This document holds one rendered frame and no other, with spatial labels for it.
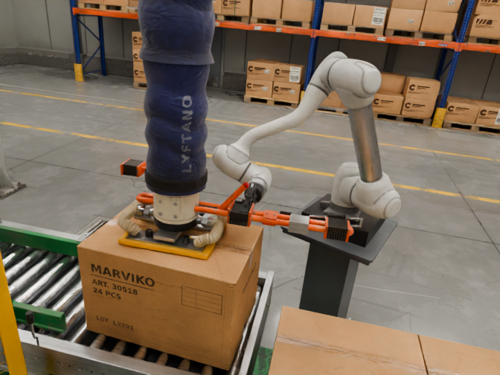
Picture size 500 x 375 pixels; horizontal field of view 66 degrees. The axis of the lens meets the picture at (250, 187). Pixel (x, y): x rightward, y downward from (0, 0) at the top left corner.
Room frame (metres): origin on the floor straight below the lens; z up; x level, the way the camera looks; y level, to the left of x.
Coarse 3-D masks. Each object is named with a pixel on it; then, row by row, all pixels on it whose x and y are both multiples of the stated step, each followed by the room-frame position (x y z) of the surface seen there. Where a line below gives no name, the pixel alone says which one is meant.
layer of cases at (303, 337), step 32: (288, 320) 1.30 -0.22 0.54; (320, 320) 1.32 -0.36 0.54; (352, 320) 1.34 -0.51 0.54; (288, 352) 1.13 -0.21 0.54; (320, 352) 1.14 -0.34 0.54; (352, 352) 1.15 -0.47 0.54; (384, 352) 1.17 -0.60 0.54; (416, 352) 1.18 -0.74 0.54; (448, 352) 1.20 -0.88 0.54; (480, 352) 1.21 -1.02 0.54
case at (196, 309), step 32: (96, 256) 1.13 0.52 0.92; (128, 256) 1.11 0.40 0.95; (160, 256) 1.12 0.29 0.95; (224, 256) 1.16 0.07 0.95; (256, 256) 1.30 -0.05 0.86; (96, 288) 1.13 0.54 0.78; (128, 288) 1.10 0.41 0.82; (160, 288) 1.07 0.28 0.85; (192, 288) 1.04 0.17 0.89; (224, 288) 1.02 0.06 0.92; (256, 288) 1.37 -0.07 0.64; (96, 320) 1.13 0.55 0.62; (128, 320) 1.10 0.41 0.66; (160, 320) 1.07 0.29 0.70; (192, 320) 1.04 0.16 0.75; (224, 320) 1.02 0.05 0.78; (192, 352) 1.04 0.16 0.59; (224, 352) 1.01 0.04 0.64
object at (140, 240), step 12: (120, 240) 1.17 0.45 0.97; (132, 240) 1.17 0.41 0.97; (144, 240) 1.17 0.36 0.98; (156, 240) 1.18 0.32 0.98; (180, 240) 1.19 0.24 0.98; (192, 240) 1.20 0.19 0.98; (168, 252) 1.14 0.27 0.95; (180, 252) 1.13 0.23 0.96; (192, 252) 1.13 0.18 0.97; (204, 252) 1.14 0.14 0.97
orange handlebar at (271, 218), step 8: (144, 168) 1.57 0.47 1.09; (144, 200) 1.28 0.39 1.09; (152, 200) 1.27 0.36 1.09; (200, 208) 1.24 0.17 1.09; (208, 208) 1.24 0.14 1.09; (256, 216) 1.22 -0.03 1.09; (264, 216) 1.22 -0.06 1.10; (272, 216) 1.22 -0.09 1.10; (280, 216) 1.24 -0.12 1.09; (288, 216) 1.24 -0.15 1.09; (264, 224) 1.21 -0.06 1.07; (272, 224) 1.21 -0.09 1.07; (280, 224) 1.20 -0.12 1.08; (288, 224) 1.19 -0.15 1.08; (312, 224) 1.22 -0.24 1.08; (320, 224) 1.22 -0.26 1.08; (352, 232) 1.17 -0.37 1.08
